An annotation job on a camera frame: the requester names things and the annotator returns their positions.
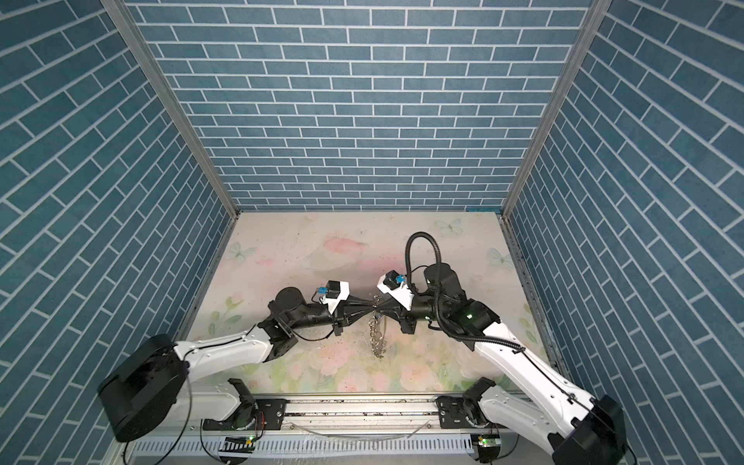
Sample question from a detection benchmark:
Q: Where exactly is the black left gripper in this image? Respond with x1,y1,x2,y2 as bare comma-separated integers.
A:
286,295,372,339

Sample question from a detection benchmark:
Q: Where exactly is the large metal keyring band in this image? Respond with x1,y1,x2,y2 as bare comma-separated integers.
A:
368,310,387,360

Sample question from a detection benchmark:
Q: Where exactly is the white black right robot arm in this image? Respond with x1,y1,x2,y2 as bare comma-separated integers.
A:
379,232,637,464

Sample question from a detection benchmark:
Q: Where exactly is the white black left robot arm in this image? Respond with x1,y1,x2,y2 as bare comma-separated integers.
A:
98,281,378,443

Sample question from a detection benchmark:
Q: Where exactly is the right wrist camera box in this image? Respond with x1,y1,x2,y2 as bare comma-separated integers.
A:
377,270,414,311

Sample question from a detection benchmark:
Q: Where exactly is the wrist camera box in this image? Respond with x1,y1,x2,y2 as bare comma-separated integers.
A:
319,280,350,315
377,270,414,311

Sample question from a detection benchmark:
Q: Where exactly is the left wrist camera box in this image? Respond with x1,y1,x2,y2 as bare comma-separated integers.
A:
319,280,350,315

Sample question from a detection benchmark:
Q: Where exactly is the aluminium front rail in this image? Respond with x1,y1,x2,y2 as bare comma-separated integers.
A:
118,391,603,437

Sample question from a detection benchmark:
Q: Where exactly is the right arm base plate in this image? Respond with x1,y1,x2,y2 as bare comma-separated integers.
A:
434,395,506,430

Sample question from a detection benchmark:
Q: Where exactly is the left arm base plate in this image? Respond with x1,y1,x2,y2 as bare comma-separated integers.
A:
203,398,288,432

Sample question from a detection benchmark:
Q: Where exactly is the perforated cable duct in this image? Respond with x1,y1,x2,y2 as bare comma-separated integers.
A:
130,434,475,458

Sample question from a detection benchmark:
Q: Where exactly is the aluminium left corner post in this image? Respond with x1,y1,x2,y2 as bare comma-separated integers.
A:
101,0,239,220

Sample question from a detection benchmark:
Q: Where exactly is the aluminium corner post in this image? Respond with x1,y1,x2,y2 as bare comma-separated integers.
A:
502,0,611,221
101,0,239,220

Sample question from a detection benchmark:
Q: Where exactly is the aluminium right corner post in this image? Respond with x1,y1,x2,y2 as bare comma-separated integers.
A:
502,0,611,221

